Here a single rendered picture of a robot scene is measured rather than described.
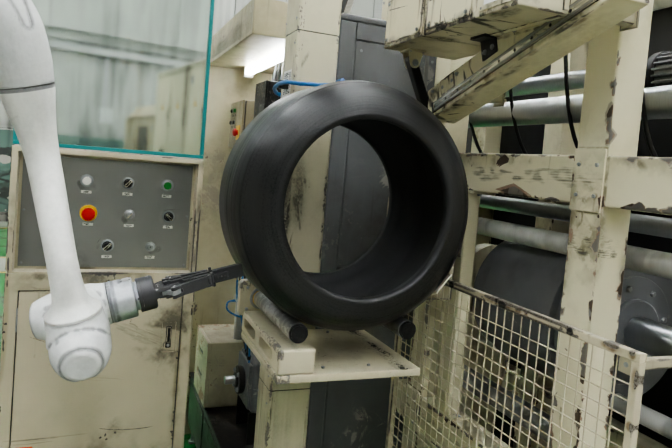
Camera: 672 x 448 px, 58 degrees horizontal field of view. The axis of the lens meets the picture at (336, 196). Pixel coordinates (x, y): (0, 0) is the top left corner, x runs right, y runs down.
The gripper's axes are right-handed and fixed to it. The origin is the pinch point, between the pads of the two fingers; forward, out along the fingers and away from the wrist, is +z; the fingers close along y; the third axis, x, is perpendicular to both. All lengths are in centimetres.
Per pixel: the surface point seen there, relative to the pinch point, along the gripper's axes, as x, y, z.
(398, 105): -31, -12, 44
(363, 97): -34, -12, 35
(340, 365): 27.9, -5.3, 21.5
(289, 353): 19.0, -10.3, 8.4
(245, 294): 13.2, 24.2, 7.6
